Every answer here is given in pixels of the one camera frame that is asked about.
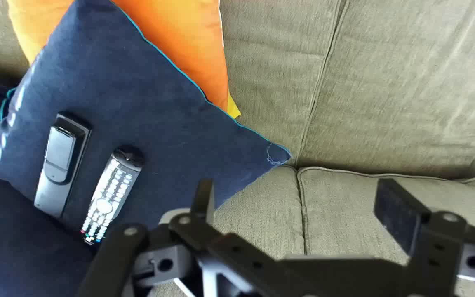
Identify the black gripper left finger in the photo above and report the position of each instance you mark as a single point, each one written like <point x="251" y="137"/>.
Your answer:
<point x="232" y="252"/>

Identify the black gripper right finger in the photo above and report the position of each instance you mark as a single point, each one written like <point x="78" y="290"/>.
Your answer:
<point x="400" y="214"/>

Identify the grey-green fabric sofa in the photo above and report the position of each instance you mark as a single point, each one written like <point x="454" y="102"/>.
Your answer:
<point x="387" y="82"/>

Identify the navy blue pillow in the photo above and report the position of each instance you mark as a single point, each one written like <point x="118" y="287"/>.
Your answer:
<point x="139" y="109"/>

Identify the orange pillow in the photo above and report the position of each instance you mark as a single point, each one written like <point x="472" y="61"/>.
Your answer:
<point x="182" y="38"/>

